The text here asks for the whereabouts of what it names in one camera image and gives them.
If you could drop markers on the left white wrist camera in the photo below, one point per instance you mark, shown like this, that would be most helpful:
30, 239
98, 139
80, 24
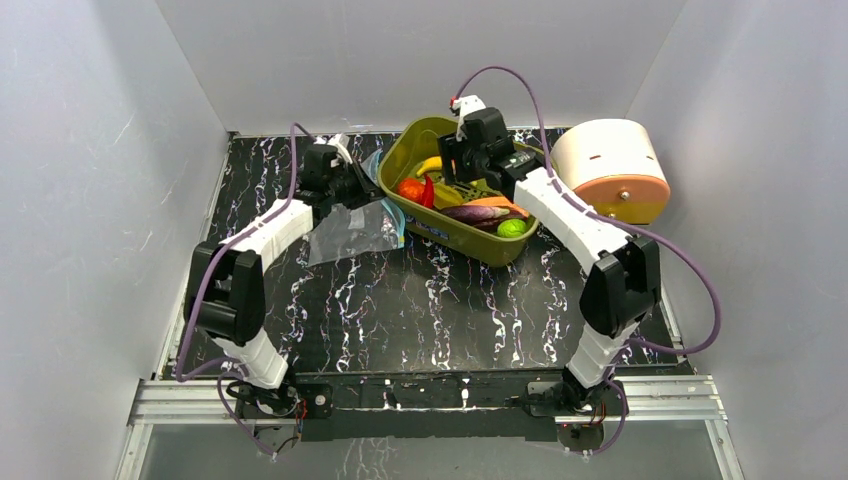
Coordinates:
340, 142

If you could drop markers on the orange toy papaya slice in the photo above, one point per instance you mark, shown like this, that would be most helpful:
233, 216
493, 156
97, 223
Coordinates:
515, 212

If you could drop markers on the yellow toy banana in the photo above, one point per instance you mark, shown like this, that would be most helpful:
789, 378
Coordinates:
432, 164

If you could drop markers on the purple toy eggplant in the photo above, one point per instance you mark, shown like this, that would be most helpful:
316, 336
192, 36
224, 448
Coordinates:
473, 214

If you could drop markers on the red toy chili pepper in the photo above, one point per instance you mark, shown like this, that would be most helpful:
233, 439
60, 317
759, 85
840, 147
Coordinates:
428, 193

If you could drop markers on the yellow green toy pepper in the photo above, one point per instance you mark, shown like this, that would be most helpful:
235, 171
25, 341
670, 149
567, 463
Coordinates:
446, 196

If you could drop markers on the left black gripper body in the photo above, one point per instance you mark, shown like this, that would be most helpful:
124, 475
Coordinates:
350, 188

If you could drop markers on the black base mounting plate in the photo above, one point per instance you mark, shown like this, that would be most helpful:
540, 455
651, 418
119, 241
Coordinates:
449, 404

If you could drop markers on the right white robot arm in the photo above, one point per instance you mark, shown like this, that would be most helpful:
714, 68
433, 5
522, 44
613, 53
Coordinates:
623, 281

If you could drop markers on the clear zip top bag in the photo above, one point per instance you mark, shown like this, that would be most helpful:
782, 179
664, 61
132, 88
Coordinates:
341, 232

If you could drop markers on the white orange cylindrical container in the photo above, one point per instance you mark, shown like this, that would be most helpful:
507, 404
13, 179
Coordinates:
616, 169

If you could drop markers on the olive green plastic basket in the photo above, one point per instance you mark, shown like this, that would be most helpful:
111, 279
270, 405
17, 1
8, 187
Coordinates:
414, 145

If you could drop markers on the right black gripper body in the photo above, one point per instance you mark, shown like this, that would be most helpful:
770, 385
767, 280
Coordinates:
453, 158

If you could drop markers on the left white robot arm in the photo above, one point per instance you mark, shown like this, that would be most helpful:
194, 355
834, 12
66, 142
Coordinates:
225, 296

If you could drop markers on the red orange toy tomato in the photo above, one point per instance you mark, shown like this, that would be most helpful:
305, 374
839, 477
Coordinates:
411, 189

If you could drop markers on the green toy lime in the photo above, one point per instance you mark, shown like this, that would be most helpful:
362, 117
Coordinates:
512, 228

